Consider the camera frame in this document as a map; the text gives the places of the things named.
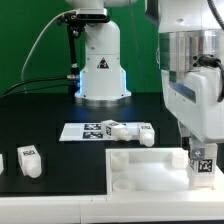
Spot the white square tabletop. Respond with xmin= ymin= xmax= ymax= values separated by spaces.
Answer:
xmin=106 ymin=148 xmax=214 ymax=193

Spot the white paper with markers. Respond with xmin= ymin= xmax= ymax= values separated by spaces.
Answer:
xmin=59 ymin=122 xmax=152 ymax=142

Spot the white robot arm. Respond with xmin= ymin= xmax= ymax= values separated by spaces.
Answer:
xmin=65 ymin=0 xmax=224 ymax=160

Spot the black camera stand pole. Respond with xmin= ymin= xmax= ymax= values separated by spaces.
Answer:
xmin=67 ymin=25 xmax=80 ymax=94

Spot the black cable lower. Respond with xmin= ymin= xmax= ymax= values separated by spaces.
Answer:
xmin=0 ymin=83 xmax=76 ymax=99

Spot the white L-shaped obstacle wall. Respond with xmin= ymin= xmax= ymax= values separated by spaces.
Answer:
xmin=0 ymin=169 xmax=224 ymax=224

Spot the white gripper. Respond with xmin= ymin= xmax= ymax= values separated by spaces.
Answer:
xmin=161 ymin=68 xmax=224 ymax=158

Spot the grey camera cable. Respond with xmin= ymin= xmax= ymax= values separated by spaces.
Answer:
xmin=20 ymin=10 xmax=77 ymax=82

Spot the black cable upper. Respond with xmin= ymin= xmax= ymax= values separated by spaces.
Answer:
xmin=0 ymin=76 xmax=73 ymax=98

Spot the black camera on stand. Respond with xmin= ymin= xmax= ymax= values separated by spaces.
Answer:
xmin=57 ymin=8 xmax=110 ymax=24

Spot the black cable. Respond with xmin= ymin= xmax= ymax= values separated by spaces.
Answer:
xmin=0 ymin=83 xmax=76 ymax=99
xmin=0 ymin=76 xmax=73 ymax=98

